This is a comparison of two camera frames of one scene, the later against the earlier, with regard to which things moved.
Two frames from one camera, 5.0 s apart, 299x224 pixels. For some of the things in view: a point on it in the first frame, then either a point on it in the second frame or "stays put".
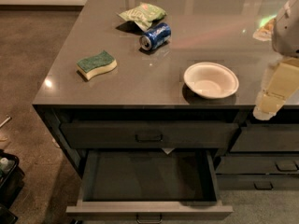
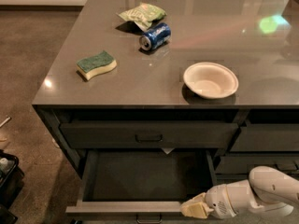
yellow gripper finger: (280, 82) -> (224, 201)
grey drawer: (258, 165) stays put
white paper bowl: (210, 80) stays put
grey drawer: (149, 186) stays put
